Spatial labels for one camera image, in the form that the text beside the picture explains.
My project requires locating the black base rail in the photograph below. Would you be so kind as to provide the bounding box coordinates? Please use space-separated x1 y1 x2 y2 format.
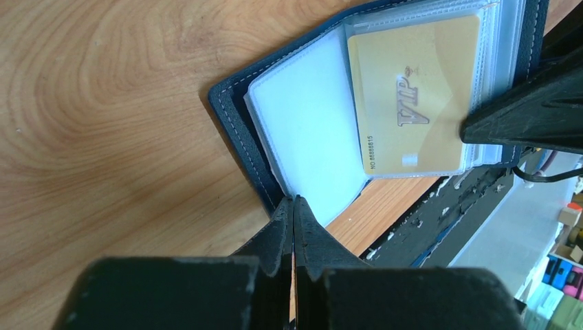
359 167 514 268

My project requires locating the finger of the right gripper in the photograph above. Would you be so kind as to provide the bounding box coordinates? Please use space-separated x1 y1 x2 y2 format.
460 47 582 154

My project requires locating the blue card holder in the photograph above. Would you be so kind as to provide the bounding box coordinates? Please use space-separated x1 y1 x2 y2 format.
208 1 549 226

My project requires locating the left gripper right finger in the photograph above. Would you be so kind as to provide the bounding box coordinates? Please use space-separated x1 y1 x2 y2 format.
294 196 523 329

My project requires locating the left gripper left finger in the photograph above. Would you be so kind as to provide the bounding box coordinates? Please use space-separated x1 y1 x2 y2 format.
54 199 294 329

